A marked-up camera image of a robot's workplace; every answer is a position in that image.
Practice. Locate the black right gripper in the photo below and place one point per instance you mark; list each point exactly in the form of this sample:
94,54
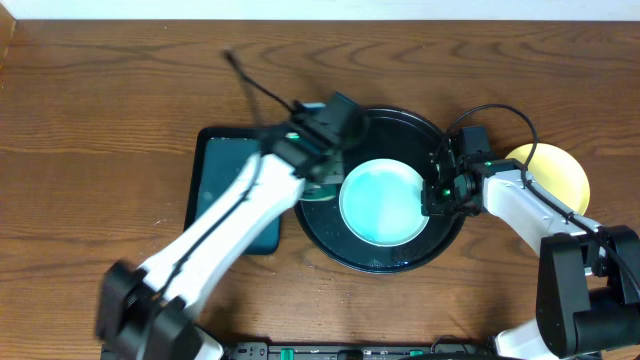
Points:
432,206

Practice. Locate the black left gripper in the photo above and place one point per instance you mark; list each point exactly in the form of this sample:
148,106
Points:
329,176

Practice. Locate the green yellow sponge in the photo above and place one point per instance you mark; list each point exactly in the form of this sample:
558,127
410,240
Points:
319,193

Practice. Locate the light blue plate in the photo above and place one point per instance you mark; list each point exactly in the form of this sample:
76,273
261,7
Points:
380,203

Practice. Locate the yellow plate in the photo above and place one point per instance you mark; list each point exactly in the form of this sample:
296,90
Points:
562,175

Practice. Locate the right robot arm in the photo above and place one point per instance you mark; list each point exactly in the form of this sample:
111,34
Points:
588,275

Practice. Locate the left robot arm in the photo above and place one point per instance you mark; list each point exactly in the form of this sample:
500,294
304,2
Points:
150,311

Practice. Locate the black rectangular water tray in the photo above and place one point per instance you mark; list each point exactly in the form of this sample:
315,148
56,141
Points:
220,154

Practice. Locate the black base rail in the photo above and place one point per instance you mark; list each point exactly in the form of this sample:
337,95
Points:
441,349

